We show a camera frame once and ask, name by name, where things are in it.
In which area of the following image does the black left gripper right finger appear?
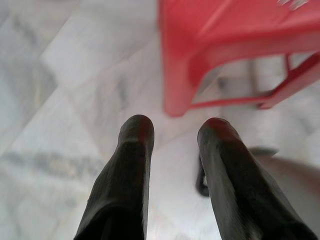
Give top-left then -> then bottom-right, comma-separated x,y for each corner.
196,117 -> 319,240

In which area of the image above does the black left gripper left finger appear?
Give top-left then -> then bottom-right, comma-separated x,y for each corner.
74,114 -> 155,240

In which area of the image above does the red plastic stool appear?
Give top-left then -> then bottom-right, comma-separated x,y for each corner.
158,0 -> 320,118

